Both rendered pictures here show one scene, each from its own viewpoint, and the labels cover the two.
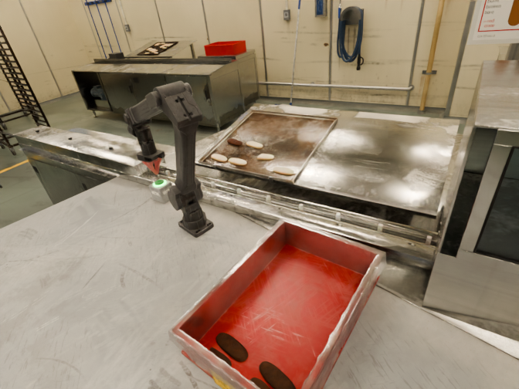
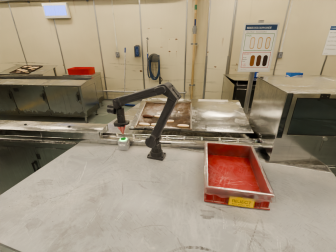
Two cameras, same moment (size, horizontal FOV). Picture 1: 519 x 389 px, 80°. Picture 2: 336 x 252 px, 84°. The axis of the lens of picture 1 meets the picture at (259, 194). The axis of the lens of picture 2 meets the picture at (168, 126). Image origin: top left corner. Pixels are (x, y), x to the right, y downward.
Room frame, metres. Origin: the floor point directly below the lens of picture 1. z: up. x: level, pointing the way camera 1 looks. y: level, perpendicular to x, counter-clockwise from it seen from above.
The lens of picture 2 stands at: (-0.10, 0.75, 1.58)
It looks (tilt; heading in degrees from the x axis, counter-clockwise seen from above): 24 degrees down; 330
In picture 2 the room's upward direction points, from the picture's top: straight up
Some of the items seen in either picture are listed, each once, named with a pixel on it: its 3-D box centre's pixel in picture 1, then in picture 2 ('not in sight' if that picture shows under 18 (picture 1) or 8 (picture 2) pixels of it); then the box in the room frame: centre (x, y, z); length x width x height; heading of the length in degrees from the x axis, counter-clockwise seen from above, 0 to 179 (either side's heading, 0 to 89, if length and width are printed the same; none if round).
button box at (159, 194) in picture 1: (163, 194); (124, 145); (1.16, 0.42, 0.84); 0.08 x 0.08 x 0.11; 54
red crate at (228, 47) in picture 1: (225, 48); (81, 70); (4.94, 0.23, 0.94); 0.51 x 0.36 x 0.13; 58
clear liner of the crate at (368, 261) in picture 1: (287, 300); (231, 169); (0.50, -0.04, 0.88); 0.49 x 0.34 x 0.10; 140
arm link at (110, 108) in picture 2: (136, 123); (114, 106); (1.19, 0.44, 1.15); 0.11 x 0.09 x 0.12; 36
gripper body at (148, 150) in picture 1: (148, 148); (121, 119); (1.16, 0.42, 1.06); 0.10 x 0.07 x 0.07; 54
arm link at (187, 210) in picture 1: (184, 198); (153, 141); (0.94, 0.27, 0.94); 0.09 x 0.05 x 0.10; 36
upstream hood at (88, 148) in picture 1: (79, 146); (34, 128); (1.75, 1.02, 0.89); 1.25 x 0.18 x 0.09; 54
